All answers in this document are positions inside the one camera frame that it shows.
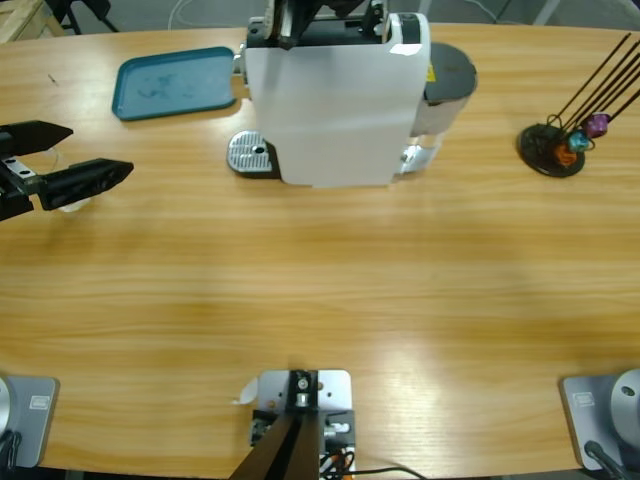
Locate wooden crate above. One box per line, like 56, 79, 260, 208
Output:
0, 0, 66, 45

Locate dark camera post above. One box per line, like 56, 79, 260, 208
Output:
230, 369, 321, 480

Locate teal plastic tray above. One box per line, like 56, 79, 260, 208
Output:
110, 46, 237, 122

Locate black capsule holder stand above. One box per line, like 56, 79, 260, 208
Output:
517, 33, 640, 179

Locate white tape strip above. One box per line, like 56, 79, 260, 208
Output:
229, 377, 261, 406

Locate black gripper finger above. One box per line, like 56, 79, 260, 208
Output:
37, 158, 135, 212
263, 0, 282, 40
280, 0, 314, 51
0, 119, 75, 159

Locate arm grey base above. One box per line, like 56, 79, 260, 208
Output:
0, 374, 61, 470
558, 368, 640, 471

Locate white coffee machine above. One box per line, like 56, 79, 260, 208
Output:
227, 12, 444, 191

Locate black mount cable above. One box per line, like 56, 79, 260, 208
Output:
349, 464, 429, 480

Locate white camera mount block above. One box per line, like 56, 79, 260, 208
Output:
248, 368, 357, 474

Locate grey water tank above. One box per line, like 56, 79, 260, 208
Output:
410, 42, 479, 139

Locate purple coffee capsule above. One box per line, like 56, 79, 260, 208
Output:
585, 113, 611, 137

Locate black base cable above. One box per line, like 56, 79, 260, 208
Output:
0, 429, 24, 470
583, 439, 629, 480

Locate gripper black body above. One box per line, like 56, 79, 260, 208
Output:
0, 153, 42, 222
300, 0, 362, 25

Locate metal drip tray grille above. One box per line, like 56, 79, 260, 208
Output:
227, 128, 277, 175

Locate orange mount cables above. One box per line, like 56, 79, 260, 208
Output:
319, 446, 357, 474

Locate grey metal leg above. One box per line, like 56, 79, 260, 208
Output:
530, 0, 564, 25

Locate clear drinking glass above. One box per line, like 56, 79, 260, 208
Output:
47, 144, 96, 215

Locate white floor cable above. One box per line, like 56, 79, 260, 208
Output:
469, 0, 501, 24
167, 0, 251, 30

